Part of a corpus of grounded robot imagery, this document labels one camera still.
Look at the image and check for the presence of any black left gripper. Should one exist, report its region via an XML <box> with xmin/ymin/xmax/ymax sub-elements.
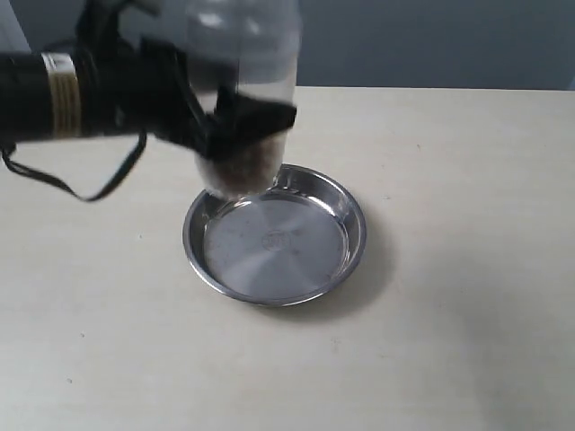
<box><xmin>75</xmin><ymin>38</ymin><xmax>297</xmax><ymax>162</ymax></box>

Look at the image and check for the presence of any clear plastic shaker bottle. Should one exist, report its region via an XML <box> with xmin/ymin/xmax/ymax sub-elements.
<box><xmin>185</xmin><ymin>1</ymin><xmax>302</xmax><ymax>200</ymax></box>

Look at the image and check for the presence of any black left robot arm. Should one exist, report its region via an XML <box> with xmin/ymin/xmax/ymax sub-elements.
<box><xmin>1</xmin><ymin>39</ymin><xmax>296</xmax><ymax>161</ymax></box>

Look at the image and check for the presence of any round stainless steel dish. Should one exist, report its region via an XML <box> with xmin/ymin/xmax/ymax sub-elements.
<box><xmin>182</xmin><ymin>164</ymin><xmax>367</xmax><ymax>308</ymax></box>

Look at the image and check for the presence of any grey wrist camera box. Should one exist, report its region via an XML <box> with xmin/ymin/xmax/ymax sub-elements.
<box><xmin>75</xmin><ymin>0</ymin><xmax>164</xmax><ymax>51</ymax></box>

